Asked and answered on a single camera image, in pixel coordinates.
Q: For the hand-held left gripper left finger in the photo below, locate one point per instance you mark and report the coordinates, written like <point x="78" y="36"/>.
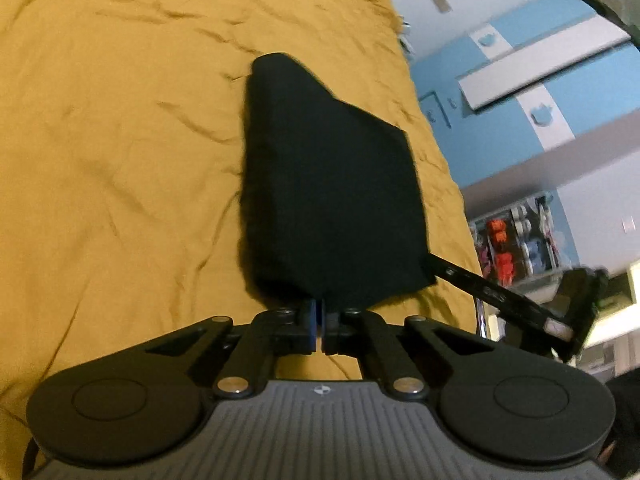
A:
<point x="311" y="321"/>

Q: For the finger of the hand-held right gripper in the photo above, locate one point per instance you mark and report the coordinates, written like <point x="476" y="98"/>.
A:
<point x="480" y="290"/>

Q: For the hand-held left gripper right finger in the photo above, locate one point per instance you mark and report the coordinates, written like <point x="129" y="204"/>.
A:
<point x="326" y="321"/>

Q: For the black pants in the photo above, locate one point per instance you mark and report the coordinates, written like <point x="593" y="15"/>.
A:
<point x="330" y="185"/>

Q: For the shelf with colourful packets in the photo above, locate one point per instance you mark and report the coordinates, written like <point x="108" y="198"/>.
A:
<point x="520" y="240"/>

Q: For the blue white wardrobe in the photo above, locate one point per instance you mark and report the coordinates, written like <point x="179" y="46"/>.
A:
<point x="525" y="100"/>

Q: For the white black-edged panel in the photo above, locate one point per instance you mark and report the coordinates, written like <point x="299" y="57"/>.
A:
<point x="542" y="60"/>

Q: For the yellow bed blanket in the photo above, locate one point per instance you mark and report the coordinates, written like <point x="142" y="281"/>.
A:
<point x="125" y="160"/>

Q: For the wall switch plate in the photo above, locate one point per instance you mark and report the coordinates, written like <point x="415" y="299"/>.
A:
<point x="440" y="3"/>

